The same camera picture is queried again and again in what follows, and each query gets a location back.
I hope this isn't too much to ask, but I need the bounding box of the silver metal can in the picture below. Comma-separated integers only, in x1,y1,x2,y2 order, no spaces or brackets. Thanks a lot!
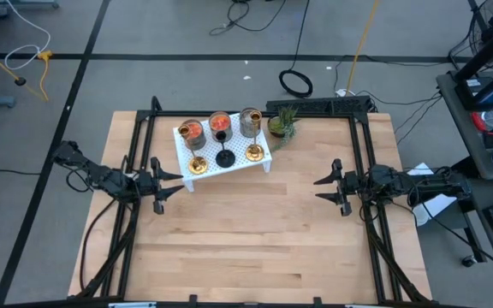
181,119,207,151

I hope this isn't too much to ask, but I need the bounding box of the white floor cable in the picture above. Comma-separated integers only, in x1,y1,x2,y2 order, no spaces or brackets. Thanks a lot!
4,0,52,71

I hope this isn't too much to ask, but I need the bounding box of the long yellow cable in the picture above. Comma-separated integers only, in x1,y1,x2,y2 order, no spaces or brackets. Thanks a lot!
347,0,380,93

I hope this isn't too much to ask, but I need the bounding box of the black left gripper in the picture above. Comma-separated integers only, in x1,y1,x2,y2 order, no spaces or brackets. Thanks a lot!
138,157,186,215

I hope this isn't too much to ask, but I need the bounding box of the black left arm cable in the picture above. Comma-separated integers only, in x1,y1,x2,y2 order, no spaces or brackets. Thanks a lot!
78,197,119,293

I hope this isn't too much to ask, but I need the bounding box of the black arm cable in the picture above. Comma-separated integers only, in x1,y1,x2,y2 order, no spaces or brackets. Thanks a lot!
78,197,119,293
404,194,493,277

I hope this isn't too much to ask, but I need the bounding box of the white perforated metal shelf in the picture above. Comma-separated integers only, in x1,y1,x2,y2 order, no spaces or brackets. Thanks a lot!
172,111,273,193

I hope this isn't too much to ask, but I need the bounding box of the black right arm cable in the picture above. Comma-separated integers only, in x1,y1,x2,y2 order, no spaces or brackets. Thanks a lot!
404,194,493,277

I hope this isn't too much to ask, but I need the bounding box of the black aluminium table frame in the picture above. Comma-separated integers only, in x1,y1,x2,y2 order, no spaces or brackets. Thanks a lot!
74,96,434,308

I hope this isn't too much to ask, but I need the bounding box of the looped black floor cable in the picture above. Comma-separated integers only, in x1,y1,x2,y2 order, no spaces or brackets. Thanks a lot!
210,0,288,37

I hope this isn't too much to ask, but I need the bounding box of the black candlestick holder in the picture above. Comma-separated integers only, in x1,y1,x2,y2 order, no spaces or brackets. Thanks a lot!
214,130,236,169

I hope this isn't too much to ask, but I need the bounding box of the coiled black cable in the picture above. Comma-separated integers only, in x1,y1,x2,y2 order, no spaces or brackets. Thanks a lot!
278,0,314,98

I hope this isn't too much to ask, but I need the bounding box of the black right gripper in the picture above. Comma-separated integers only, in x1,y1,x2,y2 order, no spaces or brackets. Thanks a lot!
313,158,359,217

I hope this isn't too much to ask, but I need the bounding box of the potted green succulent plant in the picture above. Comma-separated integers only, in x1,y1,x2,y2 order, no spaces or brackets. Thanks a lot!
267,105,302,151

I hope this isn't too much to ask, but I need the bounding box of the white paper sheet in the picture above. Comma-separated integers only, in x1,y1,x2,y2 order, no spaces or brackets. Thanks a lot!
407,162,457,227

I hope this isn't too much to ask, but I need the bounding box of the yellow plug cable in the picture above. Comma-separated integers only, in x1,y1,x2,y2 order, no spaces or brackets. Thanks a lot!
36,50,54,103

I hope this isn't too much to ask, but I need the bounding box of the silver glass jar grey candle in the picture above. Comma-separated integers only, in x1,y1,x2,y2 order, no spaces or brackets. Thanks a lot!
239,107,263,139

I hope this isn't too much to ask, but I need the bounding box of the silver glass jar orange candle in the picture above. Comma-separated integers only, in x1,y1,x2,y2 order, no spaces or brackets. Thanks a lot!
208,110,234,144

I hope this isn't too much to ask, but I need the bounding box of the yellow cord with black weight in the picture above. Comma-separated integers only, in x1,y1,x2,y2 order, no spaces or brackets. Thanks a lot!
0,37,49,102

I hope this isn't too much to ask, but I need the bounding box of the gold candlestick holder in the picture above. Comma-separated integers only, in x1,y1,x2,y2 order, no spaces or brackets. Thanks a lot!
245,109,265,163
177,123,209,175

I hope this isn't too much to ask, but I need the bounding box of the grey equipment cart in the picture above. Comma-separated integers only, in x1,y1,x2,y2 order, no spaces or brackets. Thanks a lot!
436,70,493,283

